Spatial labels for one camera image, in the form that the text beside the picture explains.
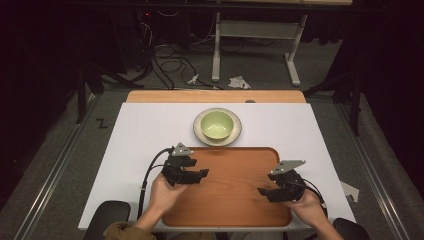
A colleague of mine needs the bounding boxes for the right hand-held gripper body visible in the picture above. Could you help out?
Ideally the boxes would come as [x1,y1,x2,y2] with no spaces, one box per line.
[269,159,307,203]

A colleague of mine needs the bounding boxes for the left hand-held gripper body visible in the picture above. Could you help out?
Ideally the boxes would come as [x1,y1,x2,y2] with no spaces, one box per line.
[161,142,198,188]

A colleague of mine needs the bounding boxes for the beige plate with dark rim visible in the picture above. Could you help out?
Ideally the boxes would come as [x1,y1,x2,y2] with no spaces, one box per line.
[192,107,243,148]

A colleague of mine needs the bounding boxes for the wooden tray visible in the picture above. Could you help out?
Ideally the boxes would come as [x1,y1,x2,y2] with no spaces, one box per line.
[161,146,293,228]

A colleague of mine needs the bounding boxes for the green bowl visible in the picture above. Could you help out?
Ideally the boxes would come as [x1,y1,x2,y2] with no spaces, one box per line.
[200,110,235,141]

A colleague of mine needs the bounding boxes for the person's left hand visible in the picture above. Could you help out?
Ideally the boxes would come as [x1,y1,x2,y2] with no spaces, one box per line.
[147,172,190,218]

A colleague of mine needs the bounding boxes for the person's right hand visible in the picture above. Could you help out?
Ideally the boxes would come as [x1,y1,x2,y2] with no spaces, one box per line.
[287,189,327,226]

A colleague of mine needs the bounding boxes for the white table mat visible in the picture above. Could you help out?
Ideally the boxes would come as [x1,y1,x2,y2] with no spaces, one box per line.
[77,102,357,232]

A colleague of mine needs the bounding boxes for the flat white paper scrap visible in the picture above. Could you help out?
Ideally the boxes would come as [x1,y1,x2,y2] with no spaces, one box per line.
[339,180,361,204]

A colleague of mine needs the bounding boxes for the black chair armrest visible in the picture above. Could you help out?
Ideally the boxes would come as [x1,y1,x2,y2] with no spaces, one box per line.
[332,217,372,240]
[83,200,132,240]

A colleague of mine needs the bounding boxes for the large crumpled white paper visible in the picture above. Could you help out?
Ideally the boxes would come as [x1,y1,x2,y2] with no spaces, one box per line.
[227,75,252,90]

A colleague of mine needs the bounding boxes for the black metal stand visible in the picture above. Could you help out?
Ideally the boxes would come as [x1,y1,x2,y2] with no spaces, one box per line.
[302,71,365,137]
[75,62,145,125]

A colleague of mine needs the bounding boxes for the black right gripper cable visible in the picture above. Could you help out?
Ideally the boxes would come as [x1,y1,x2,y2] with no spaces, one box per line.
[293,178,329,218]

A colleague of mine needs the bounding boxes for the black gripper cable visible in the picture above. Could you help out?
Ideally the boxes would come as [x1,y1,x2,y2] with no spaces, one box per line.
[293,178,329,218]
[136,146,176,220]

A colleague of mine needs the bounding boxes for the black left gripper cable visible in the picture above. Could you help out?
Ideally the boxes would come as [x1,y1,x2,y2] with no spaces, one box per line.
[136,146,176,220]

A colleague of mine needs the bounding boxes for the metal floor rail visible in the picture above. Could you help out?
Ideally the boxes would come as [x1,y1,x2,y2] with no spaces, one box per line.
[334,102,414,240]
[12,94,103,240]

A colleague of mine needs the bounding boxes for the black floor cables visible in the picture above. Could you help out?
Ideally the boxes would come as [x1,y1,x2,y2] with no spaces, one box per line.
[138,19,225,91]

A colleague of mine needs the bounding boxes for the white desk frame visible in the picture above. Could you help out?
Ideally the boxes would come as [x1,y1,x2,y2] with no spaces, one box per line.
[211,11,309,88]

